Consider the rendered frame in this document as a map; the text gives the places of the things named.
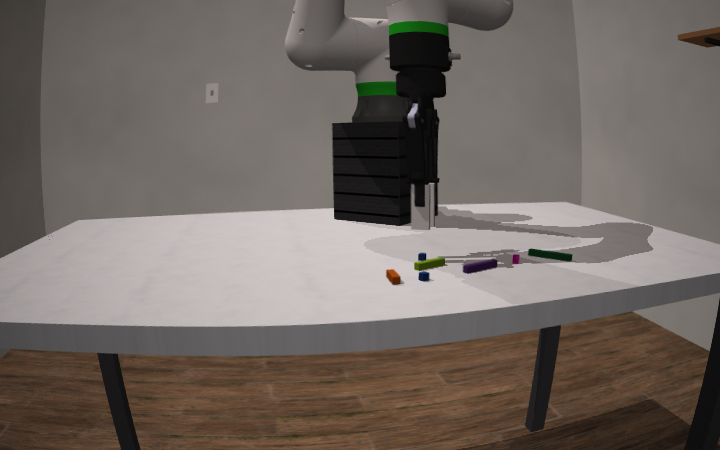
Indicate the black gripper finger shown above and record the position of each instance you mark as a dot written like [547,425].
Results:
[433,157]
[417,152]

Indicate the dark purple rod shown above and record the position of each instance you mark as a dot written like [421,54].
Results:
[479,266]

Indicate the lime green rod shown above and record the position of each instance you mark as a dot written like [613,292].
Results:
[427,264]

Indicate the orange rod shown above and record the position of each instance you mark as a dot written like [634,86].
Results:
[393,277]

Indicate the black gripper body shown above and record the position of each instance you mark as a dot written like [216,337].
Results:
[420,85]

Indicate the dark green rod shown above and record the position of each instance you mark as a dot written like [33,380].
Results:
[550,255]

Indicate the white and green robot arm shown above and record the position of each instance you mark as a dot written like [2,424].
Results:
[414,37]

